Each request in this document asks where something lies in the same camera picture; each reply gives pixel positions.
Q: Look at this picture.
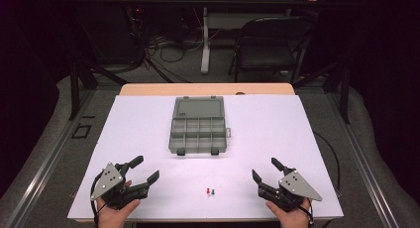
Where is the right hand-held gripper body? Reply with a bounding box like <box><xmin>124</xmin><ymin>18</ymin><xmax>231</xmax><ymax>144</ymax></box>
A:
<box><xmin>259</xmin><ymin>170</ymin><xmax>323</xmax><ymax>213</ymax></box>

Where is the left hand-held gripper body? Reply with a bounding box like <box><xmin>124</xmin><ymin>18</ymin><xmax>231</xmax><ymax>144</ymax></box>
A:
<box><xmin>90</xmin><ymin>162</ymin><xmax>150</xmax><ymax>211</ymax></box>

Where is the grey compartment organizer box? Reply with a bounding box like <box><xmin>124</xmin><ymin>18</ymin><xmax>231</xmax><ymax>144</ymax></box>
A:
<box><xmin>167</xmin><ymin>95</ymin><xmax>232</xmax><ymax>157</ymax></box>

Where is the person's right hand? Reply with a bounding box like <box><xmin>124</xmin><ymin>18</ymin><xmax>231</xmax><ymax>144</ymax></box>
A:
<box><xmin>265</xmin><ymin>199</ymin><xmax>314</xmax><ymax>228</ymax></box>

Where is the person's left hand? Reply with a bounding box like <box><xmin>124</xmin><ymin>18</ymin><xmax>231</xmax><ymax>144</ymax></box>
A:
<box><xmin>96</xmin><ymin>197</ymin><xmax>142</xmax><ymax>228</ymax></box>

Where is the white table mat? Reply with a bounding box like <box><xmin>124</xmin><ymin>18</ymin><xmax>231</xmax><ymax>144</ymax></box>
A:
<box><xmin>67</xmin><ymin>94</ymin><xmax>345</xmax><ymax>221</ymax></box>

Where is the black metal stand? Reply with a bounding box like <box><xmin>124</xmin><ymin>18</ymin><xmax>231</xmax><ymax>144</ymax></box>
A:
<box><xmin>67</xmin><ymin>53</ymin><xmax>129</xmax><ymax>121</ymax></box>
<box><xmin>292</xmin><ymin>59</ymin><xmax>352</xmax><ymax>125</ymax></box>

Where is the light wooden table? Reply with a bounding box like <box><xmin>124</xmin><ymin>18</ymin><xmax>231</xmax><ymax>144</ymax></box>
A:
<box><xmin>118</xmin><ymin>82</ymin><xmax>296</xmax><ymax>96</ymax></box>

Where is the black folding chair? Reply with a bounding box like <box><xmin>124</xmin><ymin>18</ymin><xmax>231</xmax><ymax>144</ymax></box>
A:
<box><xmin>228</xmin><ymin>16</ymin><xmax>315</xmax><ymax>84</ymax></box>

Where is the white table leg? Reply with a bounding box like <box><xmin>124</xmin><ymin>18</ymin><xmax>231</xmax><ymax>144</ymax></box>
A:
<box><xmin>200</xmin><ymin>7</ymin><xmax>212</xmax><ymax>75</ymax></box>

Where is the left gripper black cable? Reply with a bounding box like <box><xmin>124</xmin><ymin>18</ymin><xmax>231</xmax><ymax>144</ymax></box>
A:
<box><xmin>89</xmin><ymin>171</ymin><xmax>107</xmax><ymax>228</ymax></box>

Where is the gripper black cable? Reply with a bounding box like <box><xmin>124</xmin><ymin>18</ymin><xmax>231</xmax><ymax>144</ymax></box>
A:
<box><xmin>89</xmin><ymin>171</ymin><xmax>107</xmax><ymax>228</ymax></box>
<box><xmin>297</xmin><ymin>197</ymin><xmax>315</xmax><ymax>226</ymax></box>

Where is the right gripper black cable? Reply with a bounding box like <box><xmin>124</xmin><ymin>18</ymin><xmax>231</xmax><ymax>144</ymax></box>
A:
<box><xmin>297</xmin><ymin>197</ymin><xmax>315</xmax><ymax>226</ymax></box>

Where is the black cable beside table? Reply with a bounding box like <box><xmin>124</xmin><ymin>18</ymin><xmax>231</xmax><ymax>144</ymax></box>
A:
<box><xmin>312</xmin><ymin>131</ymin><xmax>342</xmax><ymax>193</ymax></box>

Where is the aluminium floor rail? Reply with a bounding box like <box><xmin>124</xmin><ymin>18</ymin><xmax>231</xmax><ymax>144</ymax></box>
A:
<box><xmin>324</xmin><ymin>88</ymin><xmax>401</xmax><ymax>228</ymax></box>
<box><xmin>5</xmin><ymin>88</ymin><xmax>97</xmax><ymax>228</ymax></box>

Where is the bundle of floor cables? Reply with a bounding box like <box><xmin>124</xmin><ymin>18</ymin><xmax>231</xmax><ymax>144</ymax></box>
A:
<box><xmin>144</xmin><ymin>32</ymin><xmax>206</xmax><ymax>84</ymax></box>

